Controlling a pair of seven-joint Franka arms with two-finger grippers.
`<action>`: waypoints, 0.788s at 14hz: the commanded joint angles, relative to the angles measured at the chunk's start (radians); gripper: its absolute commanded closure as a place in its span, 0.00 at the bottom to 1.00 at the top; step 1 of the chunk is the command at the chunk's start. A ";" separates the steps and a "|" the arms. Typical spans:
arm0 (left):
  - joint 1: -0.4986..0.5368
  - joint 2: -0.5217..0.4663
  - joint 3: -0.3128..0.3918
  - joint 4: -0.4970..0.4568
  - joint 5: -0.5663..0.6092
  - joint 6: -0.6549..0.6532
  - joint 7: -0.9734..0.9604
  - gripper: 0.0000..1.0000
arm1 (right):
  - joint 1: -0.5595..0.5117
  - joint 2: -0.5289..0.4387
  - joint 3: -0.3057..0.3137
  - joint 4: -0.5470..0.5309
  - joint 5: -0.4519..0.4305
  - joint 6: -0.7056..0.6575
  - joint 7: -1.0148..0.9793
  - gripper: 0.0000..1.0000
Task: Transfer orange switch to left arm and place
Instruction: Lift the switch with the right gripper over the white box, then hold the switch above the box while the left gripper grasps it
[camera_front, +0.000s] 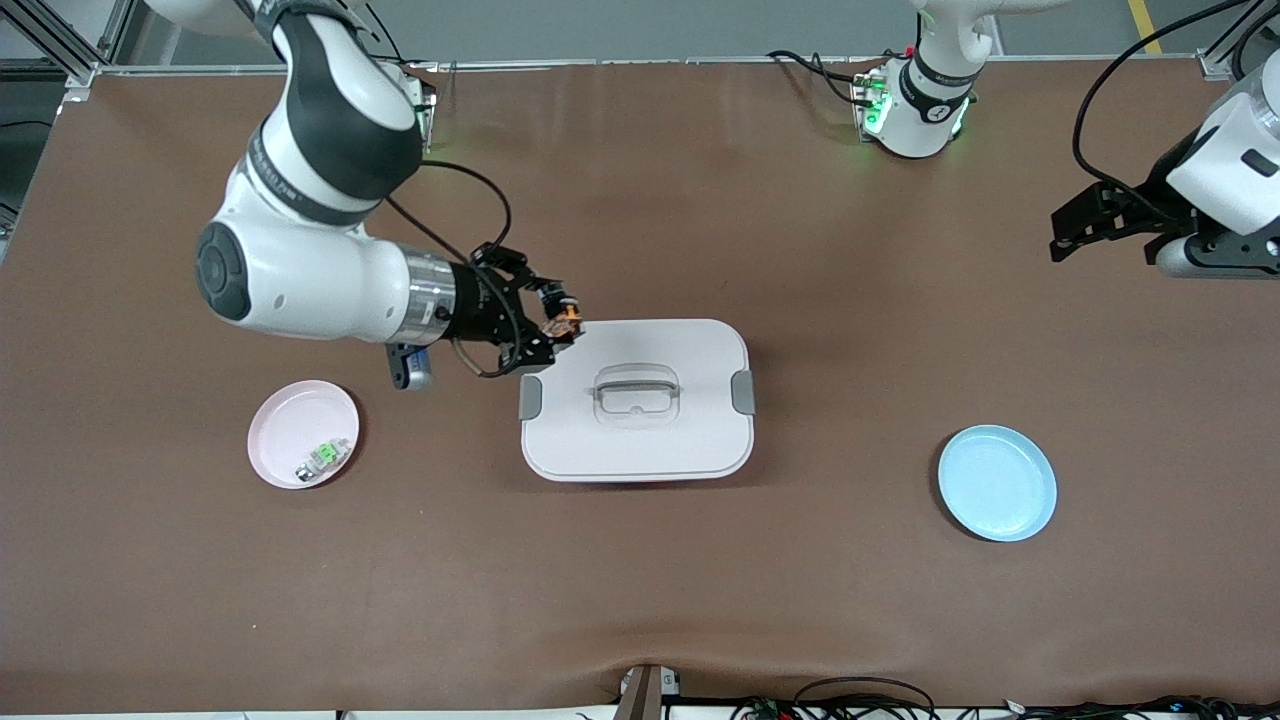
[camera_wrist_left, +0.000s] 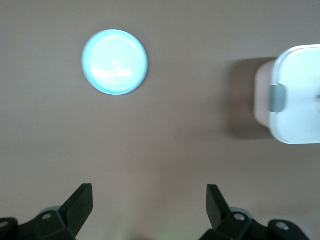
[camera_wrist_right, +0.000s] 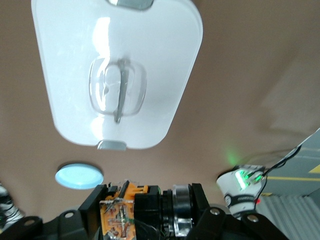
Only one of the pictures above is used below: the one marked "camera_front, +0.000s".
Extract white lidded storage box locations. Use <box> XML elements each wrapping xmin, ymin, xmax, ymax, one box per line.
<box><xmin>518</xmin><ymin>318</ymin><xmax>758</xmax><ymax>484</ymax></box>

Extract pink round plate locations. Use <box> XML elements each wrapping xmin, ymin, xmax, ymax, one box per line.
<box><xmin>247</xmin><ymin>379</ymin><xmax>362</xmax><ymax>490</ymax></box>

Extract light blue round plate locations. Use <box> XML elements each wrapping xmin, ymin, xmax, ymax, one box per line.
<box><xmin>937</xmin><ymin>424</ymin><xmax>1058</xmax><ymax>543</ymax></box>

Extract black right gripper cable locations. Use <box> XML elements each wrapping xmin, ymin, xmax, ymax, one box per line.
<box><xmin>385</xmin><ymin>160</ymin><xmax>523</xmax><ymax>379</ymax></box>

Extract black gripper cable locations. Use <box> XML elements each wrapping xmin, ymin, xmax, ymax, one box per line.
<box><xmin>1072</xmin><ymin>0</ymin><xmax>1251</xmax><ymax>216</ymax></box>
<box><xmin>385</xmin><ymin>160</ymin><xmax>523</xmax><ymax>379</ymax></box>

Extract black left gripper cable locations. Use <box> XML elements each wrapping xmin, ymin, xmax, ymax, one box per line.
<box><xmin>1072</xmin><ymin>0</ymin><xmax>1251</xmax><ymax>216</ymax></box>

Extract aluminium frame profile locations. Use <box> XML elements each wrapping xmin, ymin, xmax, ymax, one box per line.
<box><xmin>0</xmin><ymin>0</ymin><xmax>136</xmax><ymax>101</ymax></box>
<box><xmin>1198</xmin><ymin>0</ymin><xmax>1280</xmax><ymax>81</ymax></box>

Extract green and silver switch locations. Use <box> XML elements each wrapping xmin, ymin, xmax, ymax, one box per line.
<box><xmin>294</xmin><ymin>438</ymin><xmax>352</xmax><ymax>485</ymax></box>

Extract metal table edge rail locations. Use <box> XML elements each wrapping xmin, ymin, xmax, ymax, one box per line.
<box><xmin>95</xmin><ymin>57</ymin><xmax>1201</xmax><ymax>73</ymax></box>

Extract black arm base cables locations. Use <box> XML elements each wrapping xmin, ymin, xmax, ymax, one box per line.
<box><xmin>766</xmin><ymin>48</ymin><xmax>876</xmax><ymax>109</ymax></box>

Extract grey camera stand post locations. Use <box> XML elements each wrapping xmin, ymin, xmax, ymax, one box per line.
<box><xmin>615</xmin><ymin>663</ymin><xmax>683</xmax><ymax>720</ymax></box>

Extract black cable loop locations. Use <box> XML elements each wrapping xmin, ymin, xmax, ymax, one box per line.
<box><xmin>790</xmin><ymin>677</ymin><xmax>938</xmax><ymax>720</ymax></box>

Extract black cable bundle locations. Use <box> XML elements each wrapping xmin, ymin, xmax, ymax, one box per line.
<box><xmin>1005</xmin><ymin>695</ymin><xmax>1280</xmax><ymax>720</ymax></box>

